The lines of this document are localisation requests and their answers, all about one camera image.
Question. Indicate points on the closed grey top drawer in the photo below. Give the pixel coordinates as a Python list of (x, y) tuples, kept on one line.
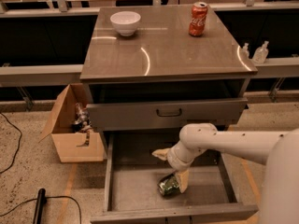
[(160, 115)]

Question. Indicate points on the clear sanitizer pump bottle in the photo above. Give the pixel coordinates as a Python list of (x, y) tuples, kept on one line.
[(261, 53)]

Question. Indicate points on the grey cabinet with counter top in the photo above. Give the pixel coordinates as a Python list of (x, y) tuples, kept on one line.
[(162, 62)]

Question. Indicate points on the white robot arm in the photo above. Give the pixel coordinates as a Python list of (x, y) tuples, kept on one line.
[(277, 151)]

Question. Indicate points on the crumpled items in box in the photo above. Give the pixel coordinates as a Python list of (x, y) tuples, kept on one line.
[(82, 123)]

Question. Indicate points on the small clear pump bottle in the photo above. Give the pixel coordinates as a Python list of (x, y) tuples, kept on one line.
[(245, 48)]

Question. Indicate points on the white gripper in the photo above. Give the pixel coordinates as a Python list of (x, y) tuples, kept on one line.
[(175, 160)]

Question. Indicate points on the red cola can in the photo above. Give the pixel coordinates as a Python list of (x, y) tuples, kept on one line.
[(198, 18)]

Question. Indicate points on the black power strip with cable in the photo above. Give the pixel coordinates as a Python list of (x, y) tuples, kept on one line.
[(40, 200)]

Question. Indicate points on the open grey middle drawer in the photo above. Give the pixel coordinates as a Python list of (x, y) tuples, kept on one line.
[(133, 174)]

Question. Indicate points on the cardboard box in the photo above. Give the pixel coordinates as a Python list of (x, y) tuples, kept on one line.
[(72, 146)]

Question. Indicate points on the white ceramic bowl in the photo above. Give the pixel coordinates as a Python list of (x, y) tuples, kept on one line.
[(125, 22)]

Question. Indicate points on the green soda can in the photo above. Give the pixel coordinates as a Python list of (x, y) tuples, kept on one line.
[(168, 185)]

